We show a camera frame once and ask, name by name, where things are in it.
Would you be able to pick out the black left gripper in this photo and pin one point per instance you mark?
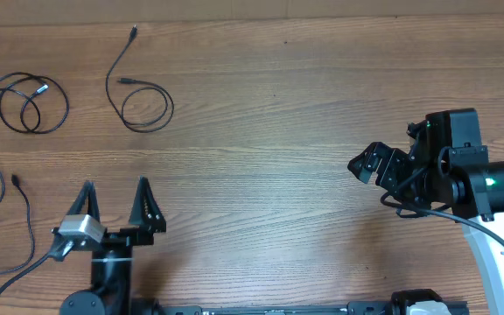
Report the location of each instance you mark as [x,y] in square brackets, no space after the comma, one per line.
[142,235]

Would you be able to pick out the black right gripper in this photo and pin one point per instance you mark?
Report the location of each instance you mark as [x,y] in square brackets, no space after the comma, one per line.
[393,162]

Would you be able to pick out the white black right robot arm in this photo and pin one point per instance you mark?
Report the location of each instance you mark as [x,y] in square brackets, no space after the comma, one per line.
[446,173]

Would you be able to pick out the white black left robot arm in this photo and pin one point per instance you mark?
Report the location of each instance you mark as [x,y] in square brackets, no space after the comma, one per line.
[111,252]

